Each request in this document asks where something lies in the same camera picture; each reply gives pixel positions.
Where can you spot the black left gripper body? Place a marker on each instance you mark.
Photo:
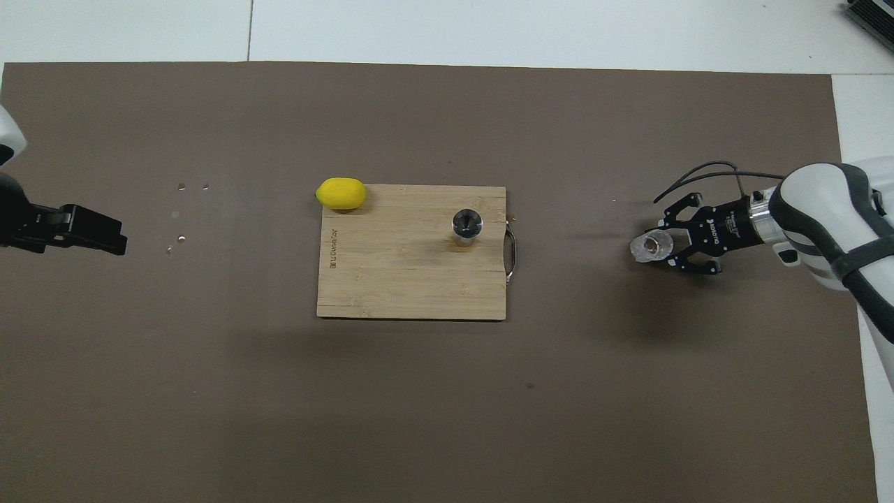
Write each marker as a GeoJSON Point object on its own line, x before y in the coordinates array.
{"type": "Point", "coordinates": [12, 213]}

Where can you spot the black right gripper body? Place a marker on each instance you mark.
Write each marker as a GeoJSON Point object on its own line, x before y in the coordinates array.
{"type": "Point", "coordinates": [726, 227]}

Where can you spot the clear plastic cup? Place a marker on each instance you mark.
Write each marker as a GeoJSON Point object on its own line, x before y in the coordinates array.
{"type": "Point", "coordinates": [649, 246]}

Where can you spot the steel jigger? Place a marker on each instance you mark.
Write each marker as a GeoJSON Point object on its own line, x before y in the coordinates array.
{"type": "Point", "coordinates": [466, 223]}

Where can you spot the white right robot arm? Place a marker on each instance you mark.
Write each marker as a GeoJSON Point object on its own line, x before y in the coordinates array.
{"type": "Point", "coordinates": [824, 209]}

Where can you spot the yellow lemon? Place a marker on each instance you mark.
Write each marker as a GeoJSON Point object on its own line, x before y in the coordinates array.
{"type": "Point", "coordinates": [341, 194]}

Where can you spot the grey ribbed device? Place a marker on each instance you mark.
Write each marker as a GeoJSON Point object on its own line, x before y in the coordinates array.
{"type": "Point", "coordinates": [876, 17]}

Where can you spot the brown table mat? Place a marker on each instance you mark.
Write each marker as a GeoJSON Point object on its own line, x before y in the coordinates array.
{"type": "Point", "coordinates": [447, 419]}

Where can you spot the wooden cutting board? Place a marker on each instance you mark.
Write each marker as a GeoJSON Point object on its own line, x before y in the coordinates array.
{"type": "Point", "coordinates": [391, 279]}

